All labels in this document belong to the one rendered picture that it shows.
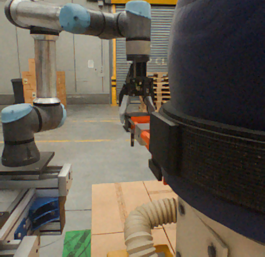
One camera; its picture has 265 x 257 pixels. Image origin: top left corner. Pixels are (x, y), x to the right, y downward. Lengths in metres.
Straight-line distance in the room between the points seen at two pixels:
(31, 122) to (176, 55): 0.92
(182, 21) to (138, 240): 0.29
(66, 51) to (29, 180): 9.47
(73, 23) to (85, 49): 9.60
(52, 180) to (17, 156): 0.17
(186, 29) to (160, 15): 10.29
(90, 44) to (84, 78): 1.38
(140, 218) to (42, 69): 0.83
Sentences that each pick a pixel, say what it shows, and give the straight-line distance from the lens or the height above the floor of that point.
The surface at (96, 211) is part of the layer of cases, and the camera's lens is 1.65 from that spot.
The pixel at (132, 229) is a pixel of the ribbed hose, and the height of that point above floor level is 1.19.
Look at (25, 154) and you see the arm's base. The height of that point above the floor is 1.08.
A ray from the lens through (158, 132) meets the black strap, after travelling 0.17.
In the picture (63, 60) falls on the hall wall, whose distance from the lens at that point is 10.42.
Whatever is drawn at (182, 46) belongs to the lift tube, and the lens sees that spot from 0.17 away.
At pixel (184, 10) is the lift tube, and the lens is 0.17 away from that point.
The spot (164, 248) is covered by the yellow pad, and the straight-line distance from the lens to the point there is 0.44.
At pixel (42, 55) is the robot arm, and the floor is 1.47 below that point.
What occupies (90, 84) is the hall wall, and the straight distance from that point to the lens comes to 10.27.
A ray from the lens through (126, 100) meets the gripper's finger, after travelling 0.76.
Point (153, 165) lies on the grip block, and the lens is 0.46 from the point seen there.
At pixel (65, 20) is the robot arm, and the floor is 1.54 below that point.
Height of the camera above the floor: 1.41
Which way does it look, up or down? 11 degrees down
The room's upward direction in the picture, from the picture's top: straight up
